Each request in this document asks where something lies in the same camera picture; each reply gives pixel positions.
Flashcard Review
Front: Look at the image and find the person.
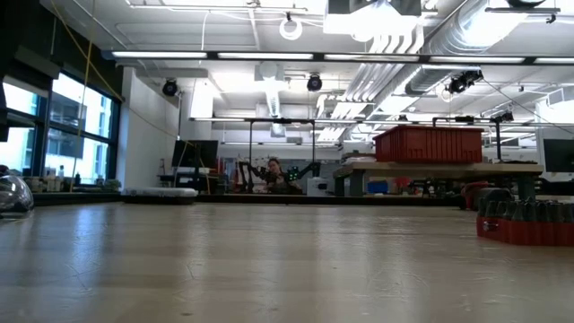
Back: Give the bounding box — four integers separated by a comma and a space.
262, 156, 302, 195

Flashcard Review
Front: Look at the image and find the wooden workbench on casters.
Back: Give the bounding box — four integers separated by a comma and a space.
332, 160, 544, 198

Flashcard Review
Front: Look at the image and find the silver round air duct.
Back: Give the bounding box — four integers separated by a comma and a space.
405, 0, 530, 95

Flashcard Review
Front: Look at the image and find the red bit holder block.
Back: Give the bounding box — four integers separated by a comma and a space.
474, 190, 574, 248

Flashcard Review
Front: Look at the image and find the white appliance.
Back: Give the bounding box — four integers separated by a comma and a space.
306, 176, 331, 197

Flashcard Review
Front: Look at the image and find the red ribbed storage bin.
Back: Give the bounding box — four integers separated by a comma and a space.
373, 125, 484, 164

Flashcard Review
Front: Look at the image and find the black gantry frame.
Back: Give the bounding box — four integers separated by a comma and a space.
248, 117, 317, 194

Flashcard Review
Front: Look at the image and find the yellow power cable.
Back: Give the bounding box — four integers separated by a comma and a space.
51, 0, 125, 194

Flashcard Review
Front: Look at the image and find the black camera stand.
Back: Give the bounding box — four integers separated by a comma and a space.
432, 109, 516, 162

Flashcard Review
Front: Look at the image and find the large glass window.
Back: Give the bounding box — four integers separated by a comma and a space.
0, 71, 122, 188

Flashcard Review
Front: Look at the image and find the black aluminium table frame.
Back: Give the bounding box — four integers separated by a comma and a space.
33, 191, 463, 208

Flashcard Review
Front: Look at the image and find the white coiled ceiling cable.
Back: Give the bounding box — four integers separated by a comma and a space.
278, 16, 304, 41

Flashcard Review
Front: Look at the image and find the long ceiling light bar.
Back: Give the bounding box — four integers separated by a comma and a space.
100, 48, 574, 67

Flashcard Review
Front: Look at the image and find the black computer monitor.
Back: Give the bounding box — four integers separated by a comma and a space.
171, 139, 220, 170
542, 137, 574, 174

